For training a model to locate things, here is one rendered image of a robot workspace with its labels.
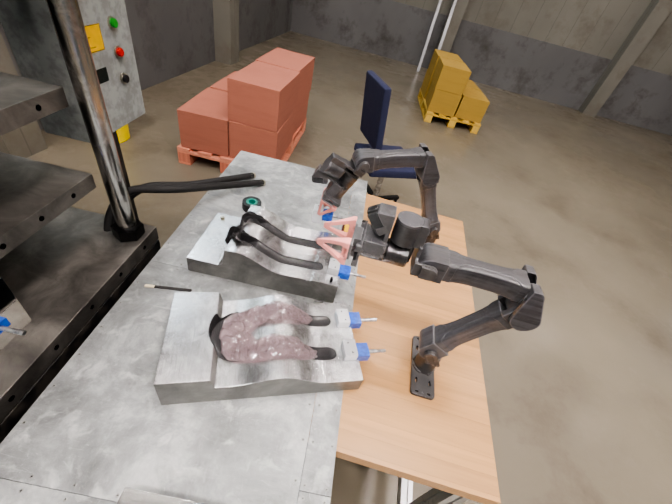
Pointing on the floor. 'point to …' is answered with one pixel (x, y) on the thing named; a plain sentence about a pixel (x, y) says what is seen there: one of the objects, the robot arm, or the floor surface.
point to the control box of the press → (34, 58)
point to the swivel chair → (376, 91)
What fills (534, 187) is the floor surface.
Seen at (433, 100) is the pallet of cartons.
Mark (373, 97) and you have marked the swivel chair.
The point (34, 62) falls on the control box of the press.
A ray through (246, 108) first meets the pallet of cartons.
